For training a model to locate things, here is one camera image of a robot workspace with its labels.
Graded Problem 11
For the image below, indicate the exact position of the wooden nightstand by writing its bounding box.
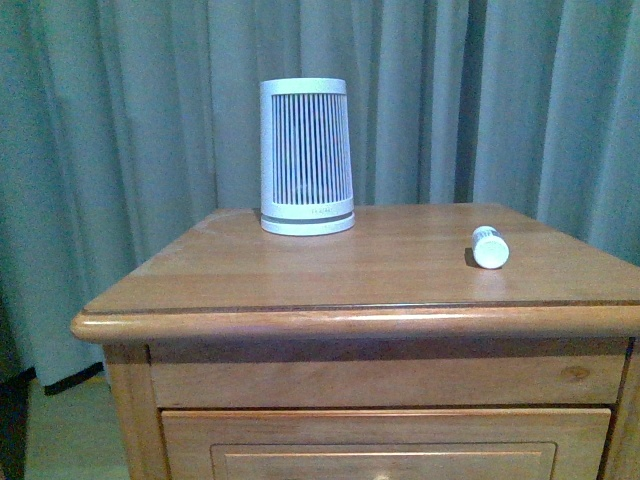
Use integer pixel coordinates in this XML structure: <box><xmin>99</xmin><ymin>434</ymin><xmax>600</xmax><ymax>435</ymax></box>
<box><xmin>72</xmin><ymin>204</ymin><xmax>639</xmax><ymax>479</ymax></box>

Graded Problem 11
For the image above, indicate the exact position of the white slatted air purifier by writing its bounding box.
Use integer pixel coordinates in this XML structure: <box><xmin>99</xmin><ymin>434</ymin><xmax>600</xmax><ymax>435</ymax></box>
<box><xmin>260</xmin><ymin>78</ymin><xmax>355</xmax><ymax>236</ymax></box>

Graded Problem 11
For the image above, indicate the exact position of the grey curtain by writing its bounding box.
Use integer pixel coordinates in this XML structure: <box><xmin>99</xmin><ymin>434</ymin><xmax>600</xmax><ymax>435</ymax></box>
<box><xmin>1</xmin><ymin>1</ymin><xmax>639</xmax><ymax>386</ymax></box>

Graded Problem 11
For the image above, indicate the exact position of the wooden drawer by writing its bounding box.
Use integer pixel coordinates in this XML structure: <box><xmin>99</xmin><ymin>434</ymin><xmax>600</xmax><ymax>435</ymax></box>
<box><xmin>161</xmin><ymin>408</ymin><xmax>610</xmax><ymax>479</ymax></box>

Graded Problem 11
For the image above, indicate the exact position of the white medicine bottle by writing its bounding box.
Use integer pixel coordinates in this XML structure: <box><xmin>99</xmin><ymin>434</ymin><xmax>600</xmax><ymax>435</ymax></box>
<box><xmin>471</xmin><ymin>226</ymin><xmax>510</xmax><ymax>270</ymax></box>

